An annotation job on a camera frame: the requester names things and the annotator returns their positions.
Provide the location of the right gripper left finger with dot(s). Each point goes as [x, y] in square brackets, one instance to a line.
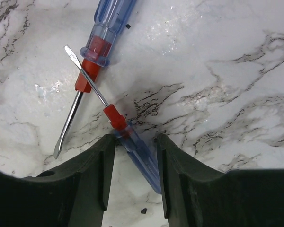
[72, 194]

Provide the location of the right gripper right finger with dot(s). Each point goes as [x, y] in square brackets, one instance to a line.
[196, 195]

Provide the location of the small blue clear screwdriver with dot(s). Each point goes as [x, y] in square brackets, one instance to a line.
[135, 147]

